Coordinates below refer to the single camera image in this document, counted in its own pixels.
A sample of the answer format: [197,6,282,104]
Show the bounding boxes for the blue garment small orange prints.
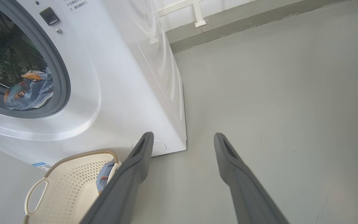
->
[96,160,116,195]

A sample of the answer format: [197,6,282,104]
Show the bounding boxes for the white metal rack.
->
[154,0,207,28]

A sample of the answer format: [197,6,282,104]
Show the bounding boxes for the cream perforated laundry basket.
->
[23,150,123,224]

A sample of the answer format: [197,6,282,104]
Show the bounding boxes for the blue garment large orange print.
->
[4,67,54,110]

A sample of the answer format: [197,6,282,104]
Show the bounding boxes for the white front-load washing machine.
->
[0,0,187,171]

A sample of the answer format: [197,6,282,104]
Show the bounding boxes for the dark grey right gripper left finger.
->
[80,132,154,224]

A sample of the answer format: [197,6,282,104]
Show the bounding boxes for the round white filter cover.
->
[132,139,167,156]

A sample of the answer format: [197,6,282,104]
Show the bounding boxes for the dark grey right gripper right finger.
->
[214,133,290,224]

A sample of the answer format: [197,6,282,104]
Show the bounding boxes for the blue white energy label sticker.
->
[31,162,53,170]

